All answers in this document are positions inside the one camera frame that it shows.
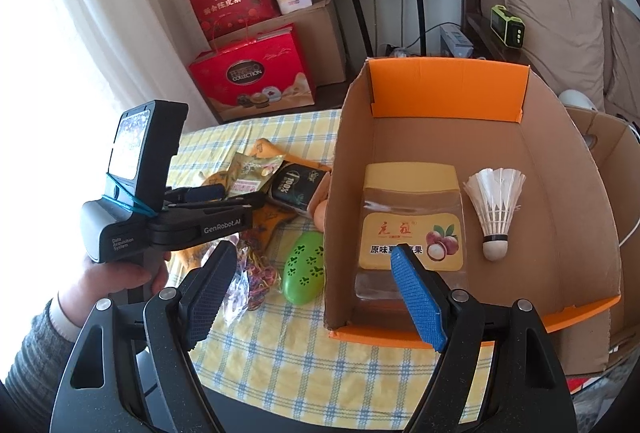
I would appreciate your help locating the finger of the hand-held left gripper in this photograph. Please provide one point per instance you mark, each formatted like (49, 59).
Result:
(245, 201)
(205, 191)

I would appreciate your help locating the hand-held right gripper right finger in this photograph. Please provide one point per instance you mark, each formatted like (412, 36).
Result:
(417, 298)

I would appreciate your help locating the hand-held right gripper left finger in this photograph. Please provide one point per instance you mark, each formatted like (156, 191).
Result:
(207, 298)

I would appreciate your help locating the olive snack packet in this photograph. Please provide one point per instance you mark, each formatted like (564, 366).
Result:
(250, 173)

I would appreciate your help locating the black snack packet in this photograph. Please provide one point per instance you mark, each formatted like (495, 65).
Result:
(295, 185)

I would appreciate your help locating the bag of colourful rubber bands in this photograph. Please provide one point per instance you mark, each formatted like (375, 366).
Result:
(257, 278)

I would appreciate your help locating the orange patterned sock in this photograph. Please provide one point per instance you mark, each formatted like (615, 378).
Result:
(267, 148)

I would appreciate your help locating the orange ball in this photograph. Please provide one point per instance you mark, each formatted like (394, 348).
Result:
(320, 215)

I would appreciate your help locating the green paw print case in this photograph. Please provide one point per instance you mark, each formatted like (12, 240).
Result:
(300, 273)

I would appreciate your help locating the orange cardboard box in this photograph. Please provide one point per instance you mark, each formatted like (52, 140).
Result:
(430, 138)

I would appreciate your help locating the person's left forearm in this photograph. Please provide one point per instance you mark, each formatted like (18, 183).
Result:
(30, 348)

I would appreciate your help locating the person's left hand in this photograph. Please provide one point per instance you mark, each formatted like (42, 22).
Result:
(95, 283)

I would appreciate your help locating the yellow checked tablecloth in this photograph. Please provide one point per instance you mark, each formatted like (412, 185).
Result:
(325, 363)

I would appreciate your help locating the white feather shuttlecock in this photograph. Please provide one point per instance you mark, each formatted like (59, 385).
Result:
(495, 208)

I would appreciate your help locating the red gift box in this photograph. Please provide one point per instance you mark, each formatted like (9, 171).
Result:
(250, 73)

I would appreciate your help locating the white curtain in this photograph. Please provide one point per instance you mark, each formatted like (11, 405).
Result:
(100, 13)

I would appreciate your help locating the red packet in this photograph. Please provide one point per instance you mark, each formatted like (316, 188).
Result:
(590, 384)

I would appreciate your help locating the open brown cardboard box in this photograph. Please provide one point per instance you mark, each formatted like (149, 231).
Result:
(615, 153)

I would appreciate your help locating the white round appliance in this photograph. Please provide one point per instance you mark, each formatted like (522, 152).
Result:
(577, 100)

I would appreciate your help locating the green portable radio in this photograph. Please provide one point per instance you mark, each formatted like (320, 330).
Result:
(507, 27)

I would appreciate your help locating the large brown sofa cushion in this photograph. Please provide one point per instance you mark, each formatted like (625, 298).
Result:
(545, 3)

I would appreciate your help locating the small brown sofa cushion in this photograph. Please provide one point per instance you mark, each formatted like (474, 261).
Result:
(625, 48)

